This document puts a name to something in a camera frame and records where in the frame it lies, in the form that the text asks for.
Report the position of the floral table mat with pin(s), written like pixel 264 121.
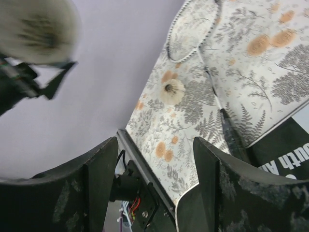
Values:
pixel 249 56

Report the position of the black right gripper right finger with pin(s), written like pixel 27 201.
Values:
pixel 233 196

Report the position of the black shuttlecock tube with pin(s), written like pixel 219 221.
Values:
pixel 40 32

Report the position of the white shuttlecock on mat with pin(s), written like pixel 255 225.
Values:
pixel 172 92

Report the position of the black sport racket cover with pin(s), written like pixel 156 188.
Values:
pixel 284 151

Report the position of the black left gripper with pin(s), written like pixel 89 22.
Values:
pixel 18 82

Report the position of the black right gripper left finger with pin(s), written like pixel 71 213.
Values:
pixel 72 197

